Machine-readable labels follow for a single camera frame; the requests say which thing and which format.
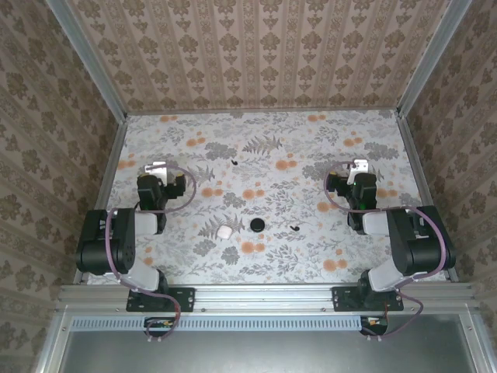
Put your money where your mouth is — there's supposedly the long aluminium base rail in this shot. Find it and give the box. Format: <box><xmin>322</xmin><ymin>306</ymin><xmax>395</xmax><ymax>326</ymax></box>
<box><xmin>56</xmin><ymin>282</ymin><xmax>482</xmax><ymax>315</ymax></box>

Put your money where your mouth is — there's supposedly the thin aluminium wall rail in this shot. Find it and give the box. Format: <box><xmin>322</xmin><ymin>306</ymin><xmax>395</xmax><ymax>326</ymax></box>
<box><xmin>126</xmin><ymin>107</ymin><xmax>400</xmax><ymax>116</ymax></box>

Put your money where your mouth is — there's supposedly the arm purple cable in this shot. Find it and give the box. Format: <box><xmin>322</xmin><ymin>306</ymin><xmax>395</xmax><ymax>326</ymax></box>
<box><xmin>103</xmin><ymin>163</ymin><xmax>197</xmax><ymax>343</ymax></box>
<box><xmin>323</xmin><ymin>160</ymin><xmax>456</xmax><ymax>343</ymax></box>

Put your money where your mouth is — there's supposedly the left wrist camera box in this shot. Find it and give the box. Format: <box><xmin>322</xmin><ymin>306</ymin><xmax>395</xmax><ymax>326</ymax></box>
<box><xmin>144</xmin><ymin>162</ymin><xmax>169</xmax><ymax>182</ymax></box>

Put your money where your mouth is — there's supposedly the aluminium frame post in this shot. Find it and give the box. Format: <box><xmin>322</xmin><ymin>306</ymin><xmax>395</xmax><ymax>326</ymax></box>
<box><xmin>43</xmin><ymin>0</ymin><xmax>129</xmax><ymax>122</ymax></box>
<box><xmin>395</xmin><ymin>0</ymin><xmax>474</xmax><ymax>117</ymax></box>

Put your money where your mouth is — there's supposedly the grey metal sheet panel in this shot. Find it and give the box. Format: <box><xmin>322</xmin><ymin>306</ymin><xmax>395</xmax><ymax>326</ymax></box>
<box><xmin>34</xmin><ymin>312</ymin><xmax>497</xmax><ymax>373</ymax></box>

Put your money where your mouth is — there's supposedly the floral patterned table cover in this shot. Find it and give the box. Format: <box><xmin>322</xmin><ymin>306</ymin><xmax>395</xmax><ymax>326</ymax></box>
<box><xmin>87</xmin><ymin>110</ymin><xmax>454</xmax><ymax>287</ymax></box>

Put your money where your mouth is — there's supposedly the aluminium side rail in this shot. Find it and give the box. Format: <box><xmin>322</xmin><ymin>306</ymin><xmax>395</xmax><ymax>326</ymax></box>
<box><xmin>395</xmin><ymin>114</ymin><xmax>460</xmax><ymax>283</ymax></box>
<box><xmin>73</xmin><ymin>116</ymin><xmax>128</xmax><ymax>287</ymax></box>

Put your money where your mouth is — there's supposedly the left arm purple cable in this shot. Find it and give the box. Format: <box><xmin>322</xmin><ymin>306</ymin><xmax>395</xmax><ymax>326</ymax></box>
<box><xmin>103</xmin><ymin>163</ymin><xmax>197</xmax><ymax>343</ymax></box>

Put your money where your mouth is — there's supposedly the grey slotted cable duct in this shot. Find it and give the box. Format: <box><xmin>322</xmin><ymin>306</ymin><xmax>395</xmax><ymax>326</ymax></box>
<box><xmin>71</xmin><ymin>315</ymin><xmax>364</xmax><ymax>333</ymax></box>

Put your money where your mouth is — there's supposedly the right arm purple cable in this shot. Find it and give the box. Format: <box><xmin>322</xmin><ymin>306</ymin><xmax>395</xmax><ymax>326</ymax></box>
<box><xmin>323</xmin><ymin>160</ymin><xmax>456</xmax><ymax>343</ymax></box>

